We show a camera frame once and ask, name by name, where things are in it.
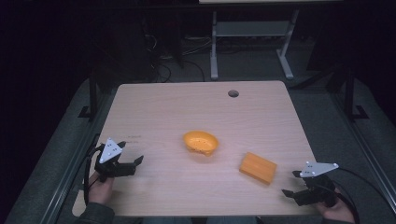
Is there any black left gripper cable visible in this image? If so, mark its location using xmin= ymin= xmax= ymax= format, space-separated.
xmin=82 ymin=133 xmax=106 ymax=206

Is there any black floor cable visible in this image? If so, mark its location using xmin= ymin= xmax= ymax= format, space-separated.
xmin=150 ymin=57 xmax=207 ymax=84

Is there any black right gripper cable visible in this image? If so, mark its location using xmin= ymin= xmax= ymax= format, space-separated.
xmin=333 ymin=167 xmax=396 ymax=224

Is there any aluminium rail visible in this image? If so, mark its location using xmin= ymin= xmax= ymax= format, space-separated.
xmin=331 ymin=91 xmax=396 ymax=206
xmin=38 ymin=92 xmax=110 ymax=224

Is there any person's left hand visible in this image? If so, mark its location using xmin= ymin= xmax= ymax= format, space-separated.
xmin=87 ymin=172 xmax=115 ymax=205

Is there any white metal stand frame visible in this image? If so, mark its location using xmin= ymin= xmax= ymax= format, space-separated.
xmin=209 ymin=8 xmax=301 ymax=81

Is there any black metal stand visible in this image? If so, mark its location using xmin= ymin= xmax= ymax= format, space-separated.
xmin=78 ymin=69 xmax=101 ymax=122
xmin=341 ymin=66 xmax=371 ymax=122

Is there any white floor cable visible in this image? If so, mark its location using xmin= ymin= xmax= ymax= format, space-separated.
xmin=181 ymin=35 xmax=213 ymax=57

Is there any orange plastic bowl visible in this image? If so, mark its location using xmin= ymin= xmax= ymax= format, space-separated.
xmin=182 ymin=130 xmax=219 ymax=158

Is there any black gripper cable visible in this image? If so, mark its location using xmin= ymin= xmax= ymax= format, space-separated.
xmin=333 ymin=167 xmax=396 ymax=224
xmin=82 ymin=133 xmax=106 ymax=206

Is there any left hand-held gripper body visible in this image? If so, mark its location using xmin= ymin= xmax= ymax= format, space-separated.
xmin=93 ymin=137 xmax=138 ymax=183

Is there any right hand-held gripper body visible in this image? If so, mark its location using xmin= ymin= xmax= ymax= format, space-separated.
xmin=293 ymin=161 xmax=340 ymax=209

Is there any orange rectangular block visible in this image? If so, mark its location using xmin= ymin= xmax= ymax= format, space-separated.
xmin=238 ymin=151 xmax=278 ymax=186

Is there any person's right hand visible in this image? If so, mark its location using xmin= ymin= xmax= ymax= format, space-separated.
xmin=315 ymin=198 xmax=355 ymax=224

